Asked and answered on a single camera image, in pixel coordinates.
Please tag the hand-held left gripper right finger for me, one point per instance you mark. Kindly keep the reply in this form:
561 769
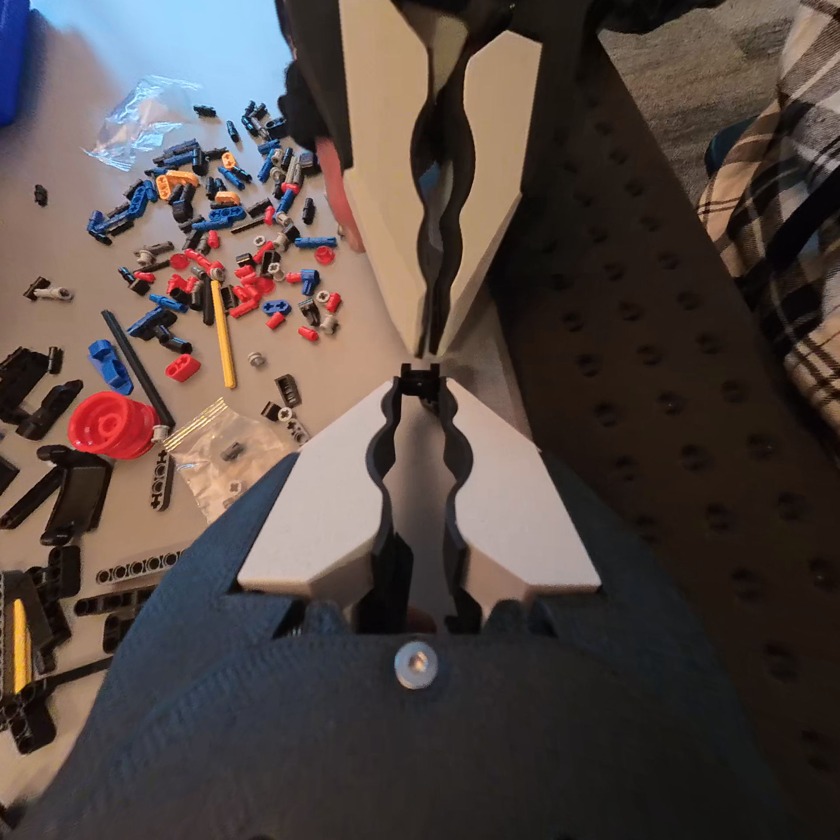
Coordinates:
525 525

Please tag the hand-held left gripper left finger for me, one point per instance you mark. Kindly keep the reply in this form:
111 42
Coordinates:
308 525

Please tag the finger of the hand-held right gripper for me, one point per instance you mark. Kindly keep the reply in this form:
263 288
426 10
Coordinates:
499 131
380 131

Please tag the dark grey thin liftarm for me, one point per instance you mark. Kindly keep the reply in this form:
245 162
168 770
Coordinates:
298 431

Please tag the black perpendicular connector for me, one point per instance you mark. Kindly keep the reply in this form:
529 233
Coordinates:
420 380

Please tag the grey desk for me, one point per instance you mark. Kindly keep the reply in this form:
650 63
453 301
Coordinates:
72 243

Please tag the person's right hand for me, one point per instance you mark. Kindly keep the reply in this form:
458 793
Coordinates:
341 190

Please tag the clear zip bag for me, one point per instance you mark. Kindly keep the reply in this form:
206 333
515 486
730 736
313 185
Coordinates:
256 446

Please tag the dark grey pin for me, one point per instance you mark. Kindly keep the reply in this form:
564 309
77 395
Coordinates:
233 451

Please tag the black grille tile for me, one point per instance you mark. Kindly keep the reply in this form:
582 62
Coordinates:
289 388

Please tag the black thin cross-hole liftarm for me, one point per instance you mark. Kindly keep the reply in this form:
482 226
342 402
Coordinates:
163 479

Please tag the dark grey long beam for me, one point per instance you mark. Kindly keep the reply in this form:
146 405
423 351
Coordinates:
138 569

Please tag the pile of small connector pieces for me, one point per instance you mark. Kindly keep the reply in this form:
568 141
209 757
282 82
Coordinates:
216 216

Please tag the red short connector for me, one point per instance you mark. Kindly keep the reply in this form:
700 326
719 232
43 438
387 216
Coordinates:
182 368

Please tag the blue oval connector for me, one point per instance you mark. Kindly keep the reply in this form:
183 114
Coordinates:
275 307

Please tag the yellow axle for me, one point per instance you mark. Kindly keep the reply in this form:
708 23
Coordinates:
223 334

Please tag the black short beam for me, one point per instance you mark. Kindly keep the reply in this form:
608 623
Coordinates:
121 633
26 718

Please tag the red wheel rim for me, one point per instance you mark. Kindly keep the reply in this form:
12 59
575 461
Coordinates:
108 426

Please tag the black glossy curved panel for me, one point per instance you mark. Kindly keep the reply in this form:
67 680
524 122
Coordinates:
79 502

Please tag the black long axle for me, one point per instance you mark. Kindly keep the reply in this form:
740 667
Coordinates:
138 367

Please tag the clear plastic bag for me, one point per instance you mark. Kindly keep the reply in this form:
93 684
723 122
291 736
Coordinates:
144 121

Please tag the blue wedge panel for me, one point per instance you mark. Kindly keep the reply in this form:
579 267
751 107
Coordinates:
110 363

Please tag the black thick beam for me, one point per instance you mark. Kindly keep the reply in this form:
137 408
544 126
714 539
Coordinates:
56 571

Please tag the black thin long beam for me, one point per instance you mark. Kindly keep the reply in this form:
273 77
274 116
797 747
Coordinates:
75 674

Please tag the black flat liftarm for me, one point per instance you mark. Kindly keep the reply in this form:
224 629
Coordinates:
29 502

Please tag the black connector block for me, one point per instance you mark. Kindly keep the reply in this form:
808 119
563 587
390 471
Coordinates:
52 410

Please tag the black square panel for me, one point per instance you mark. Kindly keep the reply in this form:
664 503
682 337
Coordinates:
6 472

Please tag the yellow axle rod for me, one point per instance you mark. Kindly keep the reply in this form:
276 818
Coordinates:
22 649

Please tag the black and grey pin connector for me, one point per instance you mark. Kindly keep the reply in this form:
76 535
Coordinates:
46 290

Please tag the blue storage bin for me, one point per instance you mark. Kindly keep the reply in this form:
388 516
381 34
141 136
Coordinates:
13 59

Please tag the black bracket piece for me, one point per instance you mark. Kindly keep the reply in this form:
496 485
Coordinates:
23 380

